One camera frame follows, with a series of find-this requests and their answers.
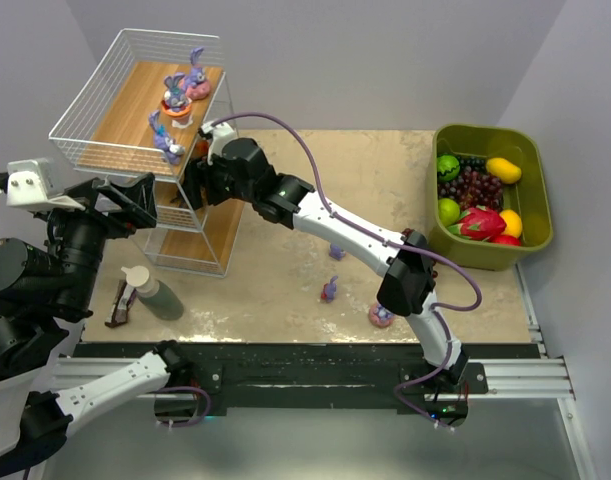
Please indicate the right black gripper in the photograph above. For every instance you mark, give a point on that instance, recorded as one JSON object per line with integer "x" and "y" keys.
{"x": 205, "y": 180}

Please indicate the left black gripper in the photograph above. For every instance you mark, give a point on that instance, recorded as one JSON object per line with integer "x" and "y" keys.
{"x": 90, "y": 209}

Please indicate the orange dragon toy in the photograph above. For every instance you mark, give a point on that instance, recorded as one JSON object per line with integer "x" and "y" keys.
{"x": 201, "y": 148}

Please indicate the small purple bunny toy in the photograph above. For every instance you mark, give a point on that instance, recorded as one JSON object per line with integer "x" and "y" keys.
{"x": 172, "y": 151}

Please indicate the purple bunny with red heart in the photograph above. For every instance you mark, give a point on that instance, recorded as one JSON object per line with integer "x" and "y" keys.
{"x": 329, "y": 290}

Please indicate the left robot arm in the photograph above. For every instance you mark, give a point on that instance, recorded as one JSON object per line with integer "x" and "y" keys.
{"x": 45, "y": 292}

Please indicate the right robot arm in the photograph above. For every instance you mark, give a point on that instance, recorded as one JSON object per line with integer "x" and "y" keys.
{"x": 407, "y": 288}

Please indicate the brown chocolate bar wrapper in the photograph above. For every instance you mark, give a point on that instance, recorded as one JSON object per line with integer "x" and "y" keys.
{"x": 122, "y": 303}

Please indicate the green bottle white cap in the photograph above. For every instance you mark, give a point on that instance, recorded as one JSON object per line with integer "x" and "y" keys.
{"x": 154, "y": 294}

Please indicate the purple bunny standing toy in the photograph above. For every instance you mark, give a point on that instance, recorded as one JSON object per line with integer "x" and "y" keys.
{"x": 336, "y": 252}

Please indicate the red grape bunch on table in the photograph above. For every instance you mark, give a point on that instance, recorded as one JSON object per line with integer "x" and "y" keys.
{"x": 433, "y": 272}

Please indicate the bunny on pink donut front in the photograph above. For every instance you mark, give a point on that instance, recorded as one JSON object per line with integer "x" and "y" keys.
{"x": 379, "y": 316}

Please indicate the green watermelon toy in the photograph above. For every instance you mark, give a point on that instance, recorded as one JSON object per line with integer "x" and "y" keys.
{"x": 447, "y": 167}

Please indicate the green lime toy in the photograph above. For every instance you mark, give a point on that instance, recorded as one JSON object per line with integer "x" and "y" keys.
{"x": 448, "y": 211}

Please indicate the red grape bunch in bin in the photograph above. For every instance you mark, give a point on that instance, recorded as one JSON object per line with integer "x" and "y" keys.
{"x": 474, "y": 189}

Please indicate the dark blue grape bunch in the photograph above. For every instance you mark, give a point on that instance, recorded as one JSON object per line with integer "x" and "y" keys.
{"x": 474, "y": 163}

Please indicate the pink dragon fruit toy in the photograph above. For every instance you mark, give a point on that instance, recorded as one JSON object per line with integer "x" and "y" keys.
{"x": 478, "y": 224}

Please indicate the green plastic bin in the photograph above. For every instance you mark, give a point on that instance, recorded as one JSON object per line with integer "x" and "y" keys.
{"x": 528, "y": 197}

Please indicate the yellow mango toy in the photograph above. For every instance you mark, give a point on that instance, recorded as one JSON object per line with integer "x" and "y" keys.
{"x": 507, "y": 172}

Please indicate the red apple toy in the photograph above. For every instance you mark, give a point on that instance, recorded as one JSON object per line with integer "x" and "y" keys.
{"x": 506, "y": 240}

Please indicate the yellow lemon toy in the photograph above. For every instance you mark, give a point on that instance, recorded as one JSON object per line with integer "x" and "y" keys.
{"x": 513, "y": 223}

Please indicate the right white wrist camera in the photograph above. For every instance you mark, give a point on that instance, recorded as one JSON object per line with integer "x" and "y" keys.
{"x": 218, "y": 135}

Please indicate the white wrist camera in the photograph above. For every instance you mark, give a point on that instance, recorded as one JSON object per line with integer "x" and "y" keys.
{"x": 218, "y": 135}
{"x": 34, "y": 186}

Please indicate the white wire wooden shelf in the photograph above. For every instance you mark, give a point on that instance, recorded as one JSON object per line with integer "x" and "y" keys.
{"x": 105, "y": 131}

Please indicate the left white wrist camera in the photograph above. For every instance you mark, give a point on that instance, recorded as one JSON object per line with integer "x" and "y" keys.
{"x": 34, "y": 186}

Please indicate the black mounting base rail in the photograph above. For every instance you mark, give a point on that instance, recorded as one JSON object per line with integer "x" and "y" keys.
{"x": 328, "y": 376}

